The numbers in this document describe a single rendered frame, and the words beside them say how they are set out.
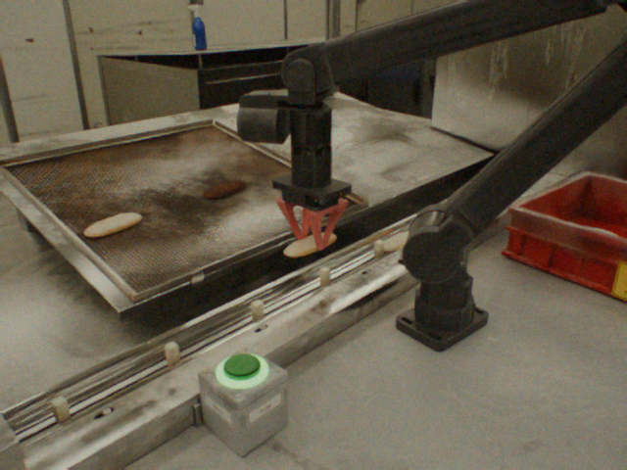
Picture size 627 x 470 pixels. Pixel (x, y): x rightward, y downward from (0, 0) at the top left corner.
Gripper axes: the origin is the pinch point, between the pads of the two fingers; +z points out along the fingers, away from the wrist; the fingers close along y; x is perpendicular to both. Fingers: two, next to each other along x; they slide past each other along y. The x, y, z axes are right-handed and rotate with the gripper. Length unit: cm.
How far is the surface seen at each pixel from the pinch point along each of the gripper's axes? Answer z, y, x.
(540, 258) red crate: 8.9, 21.3, 35.7
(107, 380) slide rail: 7.8, -2.1, -32.8
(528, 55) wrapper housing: -20, -5, 80
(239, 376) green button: 2.4, 14.2, -25.7
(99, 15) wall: -20, -369, 153
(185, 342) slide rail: 7.8, -1.9, -22.0
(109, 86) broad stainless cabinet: 15, -254, 96
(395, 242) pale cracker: 7.0, 1.0, 20.4
